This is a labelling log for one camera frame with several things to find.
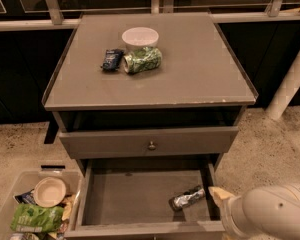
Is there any clear plastic storage bin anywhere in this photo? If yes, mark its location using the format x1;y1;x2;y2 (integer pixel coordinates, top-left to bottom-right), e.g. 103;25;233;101
0;169;83;240

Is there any green chip bag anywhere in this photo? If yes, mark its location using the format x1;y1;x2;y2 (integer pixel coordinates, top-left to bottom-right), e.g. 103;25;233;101
10;204;64;233

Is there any grey drawer cabinet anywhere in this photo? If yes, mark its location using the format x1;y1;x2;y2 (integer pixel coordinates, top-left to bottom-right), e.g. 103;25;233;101
41;12;259;240

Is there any grey closed upper drawer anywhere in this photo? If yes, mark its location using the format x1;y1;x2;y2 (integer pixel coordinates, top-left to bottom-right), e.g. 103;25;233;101
59;127;238;159

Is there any grey open middle drawer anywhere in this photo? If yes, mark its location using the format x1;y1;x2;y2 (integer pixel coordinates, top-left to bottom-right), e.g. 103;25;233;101
66;157;225;240

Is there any beige paper bowl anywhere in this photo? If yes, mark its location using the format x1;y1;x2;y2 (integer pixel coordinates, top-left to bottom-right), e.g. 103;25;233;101
33;177;66;207

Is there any white round bowl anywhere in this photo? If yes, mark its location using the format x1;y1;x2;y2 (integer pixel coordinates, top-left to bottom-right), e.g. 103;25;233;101
122;27;159;51

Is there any blue snack bag in bin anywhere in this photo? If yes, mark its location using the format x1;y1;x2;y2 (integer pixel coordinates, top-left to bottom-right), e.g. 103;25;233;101
14;190;36;205

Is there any crushed green soda can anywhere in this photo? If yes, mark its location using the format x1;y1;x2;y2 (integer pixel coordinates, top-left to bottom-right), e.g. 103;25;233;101
124;47;162;75

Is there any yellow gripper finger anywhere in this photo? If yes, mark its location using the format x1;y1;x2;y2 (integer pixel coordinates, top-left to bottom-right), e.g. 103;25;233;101
208;186;234;207

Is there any metal window railing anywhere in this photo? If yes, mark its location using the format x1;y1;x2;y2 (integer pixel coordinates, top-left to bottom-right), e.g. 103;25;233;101
0;0;300;31

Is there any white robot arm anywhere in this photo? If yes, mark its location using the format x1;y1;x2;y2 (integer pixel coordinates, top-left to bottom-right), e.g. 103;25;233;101
209;50;300;240

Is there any round brass drawer knob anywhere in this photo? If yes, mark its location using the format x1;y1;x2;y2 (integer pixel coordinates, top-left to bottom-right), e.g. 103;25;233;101
148;141;157;151

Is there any silver redbull can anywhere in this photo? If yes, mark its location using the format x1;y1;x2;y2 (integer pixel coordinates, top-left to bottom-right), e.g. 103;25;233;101
169;185;206;211

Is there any dark blue snack packet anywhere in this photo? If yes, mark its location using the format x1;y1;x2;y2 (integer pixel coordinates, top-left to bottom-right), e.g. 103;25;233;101
101;49;124;71

